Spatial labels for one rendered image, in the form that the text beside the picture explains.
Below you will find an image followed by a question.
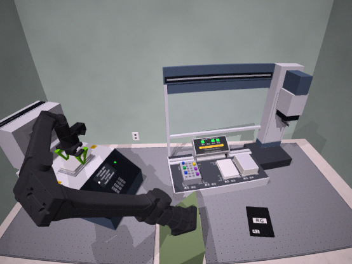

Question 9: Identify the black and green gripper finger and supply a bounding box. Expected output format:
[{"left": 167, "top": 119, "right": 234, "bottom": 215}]
[
  {"left": 55, "top": 149, "right": 69, "bottom": 161},
  {"left": 75, "top": 147, "right": 88, "bottom": 165}
]

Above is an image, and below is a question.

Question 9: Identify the white rectangular block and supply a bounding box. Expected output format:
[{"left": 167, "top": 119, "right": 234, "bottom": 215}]
[{"left": 233, "top": 153, "right": 259, "bottom": 176}]

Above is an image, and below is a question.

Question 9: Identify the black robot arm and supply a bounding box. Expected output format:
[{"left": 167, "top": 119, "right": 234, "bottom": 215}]
[{"left": 13, "top": 110, "right": 197, "bottom": 236}]

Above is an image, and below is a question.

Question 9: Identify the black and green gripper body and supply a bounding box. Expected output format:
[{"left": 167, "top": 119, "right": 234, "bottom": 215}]
[{"left": 56, "top": 133, "right": 85, "bottom": 157}]

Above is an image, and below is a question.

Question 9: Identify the black rectangular pad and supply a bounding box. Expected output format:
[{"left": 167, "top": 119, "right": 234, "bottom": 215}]
[{"left": 246, "top": 206, "right": 274, "bottom": 237}]

